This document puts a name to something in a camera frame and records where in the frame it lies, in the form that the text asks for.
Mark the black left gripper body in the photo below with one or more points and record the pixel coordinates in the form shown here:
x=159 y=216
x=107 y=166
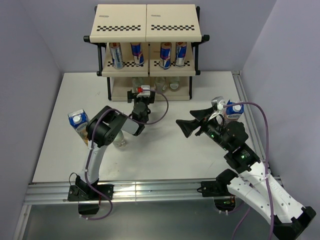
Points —
x=147 y=101

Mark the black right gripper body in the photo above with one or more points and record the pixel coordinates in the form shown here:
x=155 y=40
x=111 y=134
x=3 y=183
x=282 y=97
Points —
x=213 y=129

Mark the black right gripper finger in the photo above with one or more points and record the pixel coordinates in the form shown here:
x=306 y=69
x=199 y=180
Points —
x=188 y=126
x=202 y=114

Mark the clear glass bottle green cap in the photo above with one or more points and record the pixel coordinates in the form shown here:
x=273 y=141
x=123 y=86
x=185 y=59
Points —
x=174 y=83
x=160 y=84
x=119 y=140
x=137 y=82

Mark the blue silver energy drink can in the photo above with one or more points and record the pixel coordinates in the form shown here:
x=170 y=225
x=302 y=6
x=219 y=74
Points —
x=180 y=54
x=165 y=55

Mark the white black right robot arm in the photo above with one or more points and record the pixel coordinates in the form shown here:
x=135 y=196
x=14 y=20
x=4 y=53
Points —
x=247 y=177

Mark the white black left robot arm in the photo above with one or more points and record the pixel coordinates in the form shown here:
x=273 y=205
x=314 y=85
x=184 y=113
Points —
x=103 y=129

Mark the beige three-tier shelf rack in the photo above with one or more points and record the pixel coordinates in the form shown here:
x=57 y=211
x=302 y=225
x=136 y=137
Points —
x=150 y=25

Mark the blue purple berry juice carton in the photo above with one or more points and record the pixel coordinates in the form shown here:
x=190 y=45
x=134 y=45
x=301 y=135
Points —
x=233 y=113

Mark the blue Fontana juice carton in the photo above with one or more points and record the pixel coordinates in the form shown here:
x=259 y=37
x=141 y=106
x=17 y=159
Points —
x=79 y=121

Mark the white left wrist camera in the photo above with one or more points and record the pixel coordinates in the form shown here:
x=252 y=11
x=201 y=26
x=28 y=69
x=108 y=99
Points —
x=143 y=91

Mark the aluminium mounting rail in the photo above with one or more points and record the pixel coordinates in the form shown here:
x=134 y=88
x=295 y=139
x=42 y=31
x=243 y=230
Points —
x=53 y=193

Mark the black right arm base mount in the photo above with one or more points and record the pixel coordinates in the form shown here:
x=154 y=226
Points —
x=223 y=200

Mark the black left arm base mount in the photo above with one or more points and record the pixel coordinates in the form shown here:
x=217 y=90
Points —
x=88 y=200

